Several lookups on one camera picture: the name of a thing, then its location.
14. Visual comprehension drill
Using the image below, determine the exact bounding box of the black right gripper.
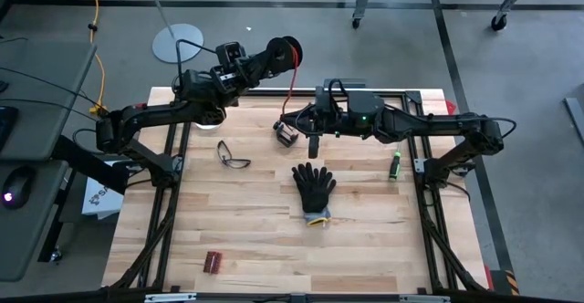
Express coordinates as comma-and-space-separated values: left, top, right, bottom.
277, 103, 353, 137

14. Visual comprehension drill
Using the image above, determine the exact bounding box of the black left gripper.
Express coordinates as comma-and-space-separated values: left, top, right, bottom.
210, 46, 294, 96

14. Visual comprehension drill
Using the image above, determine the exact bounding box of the black cord spool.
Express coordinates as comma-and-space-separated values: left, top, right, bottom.
266, 35, 304, 74

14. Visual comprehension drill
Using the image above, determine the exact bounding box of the red cord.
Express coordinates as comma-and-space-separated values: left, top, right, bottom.
279, 45, 302, 119

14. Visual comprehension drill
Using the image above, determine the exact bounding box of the small black grey device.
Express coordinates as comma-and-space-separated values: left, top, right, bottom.
275, 122, 301, 149

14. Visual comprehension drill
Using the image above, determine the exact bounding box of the black glove yellow cuff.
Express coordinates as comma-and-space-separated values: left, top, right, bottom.
290, 161, 339, 229

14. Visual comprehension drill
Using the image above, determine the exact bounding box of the white round bowl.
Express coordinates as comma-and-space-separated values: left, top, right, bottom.
193, 120, 226, 132

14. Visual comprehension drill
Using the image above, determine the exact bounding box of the white floor lamp grey base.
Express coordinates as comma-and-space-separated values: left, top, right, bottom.
105, 0, 205, 65

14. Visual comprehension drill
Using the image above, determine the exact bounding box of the green black screwdriver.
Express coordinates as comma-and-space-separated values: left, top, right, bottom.
387, 139, 404, 183

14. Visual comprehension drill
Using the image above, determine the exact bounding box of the red screwdriver bit holder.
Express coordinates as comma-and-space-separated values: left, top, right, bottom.
203, 249, 224, 277

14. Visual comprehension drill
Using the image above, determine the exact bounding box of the white printed box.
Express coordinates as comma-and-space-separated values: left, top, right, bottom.
80, 158, 127, 222

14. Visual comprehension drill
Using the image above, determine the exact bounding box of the grey desk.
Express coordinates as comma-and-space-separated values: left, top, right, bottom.
0, 37, 99, 163
0, 158, 70, 283

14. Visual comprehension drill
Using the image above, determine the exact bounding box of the black computer mouse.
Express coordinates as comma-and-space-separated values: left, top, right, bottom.
0, 165, 37, 211

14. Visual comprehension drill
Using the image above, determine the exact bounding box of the black aluminium table frame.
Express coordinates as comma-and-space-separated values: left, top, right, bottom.
101, 87, 490, 296

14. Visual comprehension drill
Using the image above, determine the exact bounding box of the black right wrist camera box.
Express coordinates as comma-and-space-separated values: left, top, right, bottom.
315, 86, 343, 110

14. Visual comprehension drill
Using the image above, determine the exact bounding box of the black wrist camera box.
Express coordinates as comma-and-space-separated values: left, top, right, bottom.
214, 40, 248, 66
315, 86, 343, 110

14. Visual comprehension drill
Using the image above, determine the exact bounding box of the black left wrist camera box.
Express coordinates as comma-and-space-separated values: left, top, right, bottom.
214, 40, 248, 66

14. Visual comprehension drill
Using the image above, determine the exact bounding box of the clear safety glasses black frame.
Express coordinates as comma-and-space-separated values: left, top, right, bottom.
215, 139, 253, 171

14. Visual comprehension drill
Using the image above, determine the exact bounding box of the yellow floor cable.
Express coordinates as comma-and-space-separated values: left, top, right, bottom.
83, 0, 111, 117

